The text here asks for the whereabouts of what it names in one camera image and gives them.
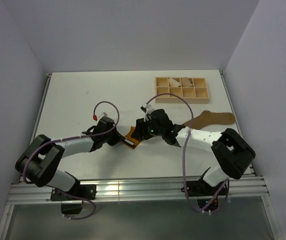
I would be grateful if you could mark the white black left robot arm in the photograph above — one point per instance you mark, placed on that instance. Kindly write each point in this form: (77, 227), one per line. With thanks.
(39, 162)

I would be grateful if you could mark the rolled cream sock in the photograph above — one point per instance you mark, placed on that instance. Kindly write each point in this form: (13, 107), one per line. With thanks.
(174, 83)

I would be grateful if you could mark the wooden compartment tray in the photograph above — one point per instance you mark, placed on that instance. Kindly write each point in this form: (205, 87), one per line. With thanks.
(198, 94)

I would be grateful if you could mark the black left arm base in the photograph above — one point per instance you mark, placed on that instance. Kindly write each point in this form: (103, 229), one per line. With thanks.
(72, 201)

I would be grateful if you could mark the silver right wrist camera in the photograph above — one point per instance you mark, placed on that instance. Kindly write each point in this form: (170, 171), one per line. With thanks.
(147, 108)

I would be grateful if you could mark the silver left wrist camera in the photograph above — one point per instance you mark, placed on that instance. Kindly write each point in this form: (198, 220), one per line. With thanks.
(103, 115)

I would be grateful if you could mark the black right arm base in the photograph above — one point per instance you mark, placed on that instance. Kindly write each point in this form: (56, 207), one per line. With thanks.
(199, 188)

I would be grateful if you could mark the aluminium rail frame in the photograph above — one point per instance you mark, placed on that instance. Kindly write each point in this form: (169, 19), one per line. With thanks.
(137, 198)

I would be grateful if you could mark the rolled beige sock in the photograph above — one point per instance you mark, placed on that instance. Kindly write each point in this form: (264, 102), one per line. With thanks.
(186, 82)

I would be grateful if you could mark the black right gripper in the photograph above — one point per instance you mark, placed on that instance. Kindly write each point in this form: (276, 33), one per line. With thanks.
(140, 129)

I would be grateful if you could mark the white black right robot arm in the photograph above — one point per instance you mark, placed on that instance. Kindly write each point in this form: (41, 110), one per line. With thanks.
(232, 152)

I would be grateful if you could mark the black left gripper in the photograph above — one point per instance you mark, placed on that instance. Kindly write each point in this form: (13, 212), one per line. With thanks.
(117, 137)

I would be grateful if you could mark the yellow sock with brown cuff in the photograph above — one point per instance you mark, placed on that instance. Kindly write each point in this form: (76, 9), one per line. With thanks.
(129, 141)

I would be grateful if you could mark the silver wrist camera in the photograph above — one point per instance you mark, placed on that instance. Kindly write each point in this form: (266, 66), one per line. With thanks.
(103, 115)
(147, 108)

